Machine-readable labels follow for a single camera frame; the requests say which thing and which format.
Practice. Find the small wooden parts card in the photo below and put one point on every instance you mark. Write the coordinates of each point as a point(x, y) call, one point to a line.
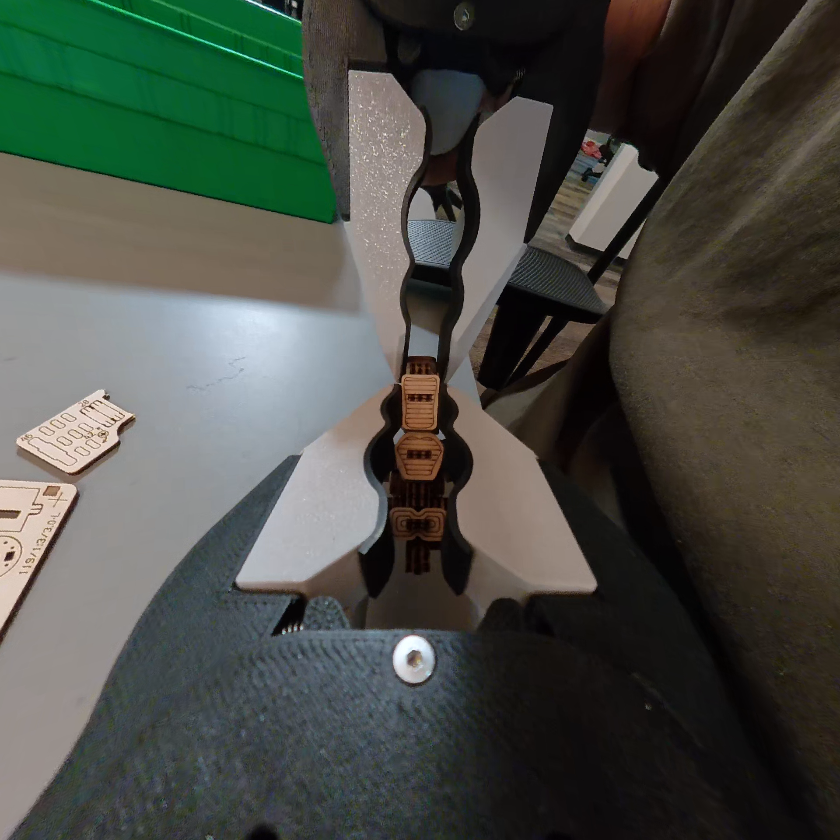
point(65, 439)

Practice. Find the large wooden parts sheet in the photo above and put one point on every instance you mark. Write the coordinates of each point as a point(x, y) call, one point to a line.
point(33, 525)

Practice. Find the person's right hand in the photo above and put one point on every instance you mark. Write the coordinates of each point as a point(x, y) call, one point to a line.
point(446, 170)

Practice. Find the white box stand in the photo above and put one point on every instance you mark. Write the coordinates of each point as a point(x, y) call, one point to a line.
point(617, 197)

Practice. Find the black mesh chair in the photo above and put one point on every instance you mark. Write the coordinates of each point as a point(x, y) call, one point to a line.
point(551, 282)

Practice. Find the green plastic bin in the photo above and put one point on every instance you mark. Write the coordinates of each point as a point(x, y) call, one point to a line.
point(164, 98)

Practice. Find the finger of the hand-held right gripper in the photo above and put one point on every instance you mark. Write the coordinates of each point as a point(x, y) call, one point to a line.
point(380, 164)
point(505, 184)

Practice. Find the small wooden puzzle model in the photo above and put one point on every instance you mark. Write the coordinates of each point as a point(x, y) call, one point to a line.
point(420, 407)

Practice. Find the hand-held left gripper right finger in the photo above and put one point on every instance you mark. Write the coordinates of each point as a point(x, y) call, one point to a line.
point(525, 525)

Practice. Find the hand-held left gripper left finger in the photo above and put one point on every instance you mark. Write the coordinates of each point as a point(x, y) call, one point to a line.
point(315, 525)

